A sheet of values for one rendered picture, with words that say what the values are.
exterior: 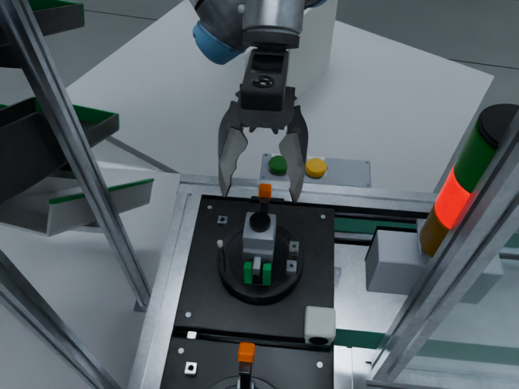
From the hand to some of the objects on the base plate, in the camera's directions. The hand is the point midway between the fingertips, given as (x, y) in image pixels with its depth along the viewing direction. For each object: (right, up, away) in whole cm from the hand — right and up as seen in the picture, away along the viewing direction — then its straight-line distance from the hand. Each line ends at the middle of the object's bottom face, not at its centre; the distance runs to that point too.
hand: (259, 194), depth 61 cm
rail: (+29, -8, +32) cm, 44 cm away
